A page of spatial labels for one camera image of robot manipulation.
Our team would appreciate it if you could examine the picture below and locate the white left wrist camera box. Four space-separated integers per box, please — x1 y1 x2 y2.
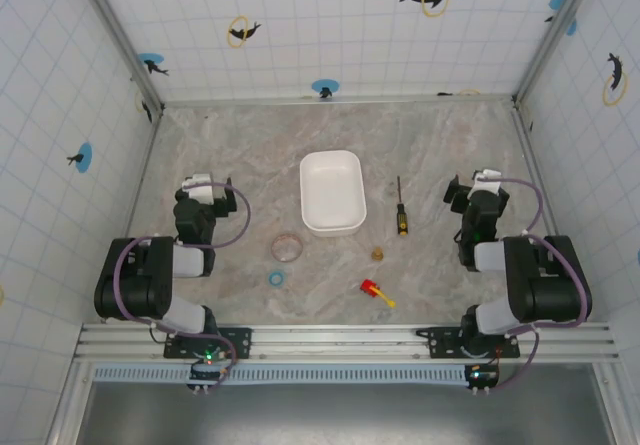
180 173 218 206

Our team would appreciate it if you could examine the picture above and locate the aluminium mounting rail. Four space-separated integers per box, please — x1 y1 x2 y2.
73 321 621 364

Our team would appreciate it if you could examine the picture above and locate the white plastic bin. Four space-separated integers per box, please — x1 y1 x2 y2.
299 149 368 239

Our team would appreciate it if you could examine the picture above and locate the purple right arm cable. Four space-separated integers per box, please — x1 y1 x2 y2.
492 177 590 391

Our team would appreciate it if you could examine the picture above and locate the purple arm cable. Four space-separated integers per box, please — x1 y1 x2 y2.
492 177 590 391
112 180 251 322

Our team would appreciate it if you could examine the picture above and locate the black yellow handled screwdriver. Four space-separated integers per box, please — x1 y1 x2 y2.
396 175 409 237

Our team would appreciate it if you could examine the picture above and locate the aluminium frame post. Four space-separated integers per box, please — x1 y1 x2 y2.
68 0 166 116
512 0 603 107

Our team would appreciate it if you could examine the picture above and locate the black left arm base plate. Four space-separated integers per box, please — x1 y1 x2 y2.
163 326 254 361

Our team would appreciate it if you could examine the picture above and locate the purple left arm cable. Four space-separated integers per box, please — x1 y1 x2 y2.
112 180 251 322

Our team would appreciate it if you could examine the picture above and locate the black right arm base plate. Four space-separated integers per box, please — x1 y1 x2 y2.
415 325 521 360

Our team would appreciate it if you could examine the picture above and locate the slotted grey cable duct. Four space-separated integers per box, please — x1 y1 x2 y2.
92 363 501 385

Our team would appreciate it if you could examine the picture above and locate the red yellow toy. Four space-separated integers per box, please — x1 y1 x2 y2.
360 278 397 309

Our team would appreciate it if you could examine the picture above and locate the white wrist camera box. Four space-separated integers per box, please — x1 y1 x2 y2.
180 173 218 206
469 168 503 197

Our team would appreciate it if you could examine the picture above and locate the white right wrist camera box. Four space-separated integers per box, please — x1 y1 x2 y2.
469 168 503 197

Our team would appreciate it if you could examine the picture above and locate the clear plastic ring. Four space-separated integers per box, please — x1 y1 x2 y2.
270 233 305 264

